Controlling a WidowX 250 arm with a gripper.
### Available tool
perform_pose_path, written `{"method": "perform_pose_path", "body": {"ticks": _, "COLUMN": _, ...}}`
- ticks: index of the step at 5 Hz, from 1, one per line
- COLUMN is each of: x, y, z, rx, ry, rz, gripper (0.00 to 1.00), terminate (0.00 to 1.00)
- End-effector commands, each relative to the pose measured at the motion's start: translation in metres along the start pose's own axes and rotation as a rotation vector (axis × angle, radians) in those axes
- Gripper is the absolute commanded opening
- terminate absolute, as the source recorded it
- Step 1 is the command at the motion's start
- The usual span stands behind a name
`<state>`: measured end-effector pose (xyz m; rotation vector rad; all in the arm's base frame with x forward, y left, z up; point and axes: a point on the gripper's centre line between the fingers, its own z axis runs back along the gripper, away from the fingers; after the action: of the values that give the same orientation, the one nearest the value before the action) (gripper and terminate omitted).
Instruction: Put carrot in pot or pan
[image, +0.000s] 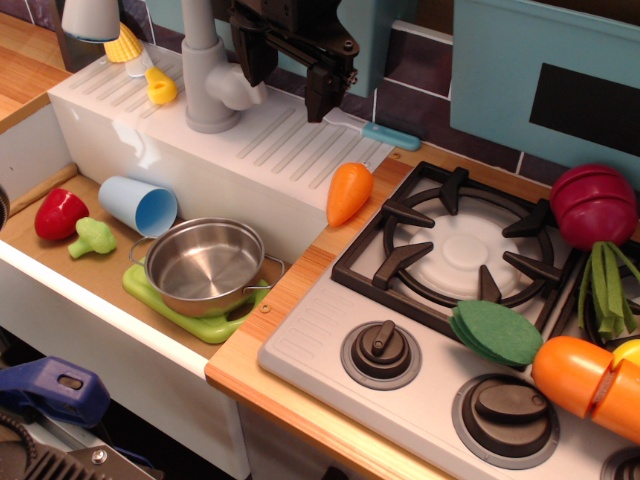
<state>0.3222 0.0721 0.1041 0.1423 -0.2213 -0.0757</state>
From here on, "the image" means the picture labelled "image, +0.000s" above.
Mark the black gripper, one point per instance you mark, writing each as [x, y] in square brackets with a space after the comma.
[308, 32]

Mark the small orange toy carrot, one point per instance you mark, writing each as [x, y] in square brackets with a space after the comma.
[350, 188]

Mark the stainless steel pot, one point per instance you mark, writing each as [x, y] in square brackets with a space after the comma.
[206, 266]

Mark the green felt carrot leaves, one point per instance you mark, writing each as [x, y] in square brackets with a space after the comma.
[496, 332]

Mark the large orange toy carrot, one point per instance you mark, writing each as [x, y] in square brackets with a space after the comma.
[589, 382]

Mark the grey toy faucet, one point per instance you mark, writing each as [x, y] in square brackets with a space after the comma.
[216, 89]

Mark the yellow toy pear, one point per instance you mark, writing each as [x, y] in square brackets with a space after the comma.
[161, 88]

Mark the yellow toy corn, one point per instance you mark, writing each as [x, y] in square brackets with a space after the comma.
[125, 48]

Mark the light blue plastic cup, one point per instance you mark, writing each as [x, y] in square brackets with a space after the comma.
[148, 209]

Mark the white lamp shade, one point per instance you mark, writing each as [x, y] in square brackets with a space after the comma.
[93, 21]

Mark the black stove grate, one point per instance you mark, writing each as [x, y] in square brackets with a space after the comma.
[444, 237]

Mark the white toy sink unit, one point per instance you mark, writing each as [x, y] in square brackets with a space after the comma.
[271, 171]

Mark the green toy broccoli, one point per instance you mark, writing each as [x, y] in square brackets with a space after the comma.
[93, 236]

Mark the green plastic cutting board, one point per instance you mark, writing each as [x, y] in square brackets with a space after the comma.
[211, 330]

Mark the teal cabinet with black window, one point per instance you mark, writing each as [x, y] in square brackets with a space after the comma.
[561, 85]

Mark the red toy pepper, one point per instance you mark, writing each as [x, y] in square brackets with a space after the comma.
[57, 215]

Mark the left black stove knob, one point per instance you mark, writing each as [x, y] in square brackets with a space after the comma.
[381, 356]

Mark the black stove knob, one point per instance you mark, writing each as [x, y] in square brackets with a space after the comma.
[622, 465]
[505, 422]
[381, 356]

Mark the purple toy beet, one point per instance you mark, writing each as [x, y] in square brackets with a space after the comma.
[594, 203]

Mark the green felt beet stems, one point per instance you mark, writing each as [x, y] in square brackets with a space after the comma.
[602, 302]

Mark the grey stove top panel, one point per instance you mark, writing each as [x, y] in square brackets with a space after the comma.
[305, 351]

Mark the blue clamp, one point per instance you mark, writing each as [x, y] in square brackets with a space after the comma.
[56, 388]

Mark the middle black stove knob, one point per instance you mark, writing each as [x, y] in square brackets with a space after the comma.
[505, 422]

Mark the yellow toy vegetable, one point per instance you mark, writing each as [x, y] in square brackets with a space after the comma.
[628, 352]

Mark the right black stove knob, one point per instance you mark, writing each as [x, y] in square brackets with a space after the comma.
[622, 465]

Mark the toy fork blue handle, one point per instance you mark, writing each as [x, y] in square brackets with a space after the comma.
[373, 131]

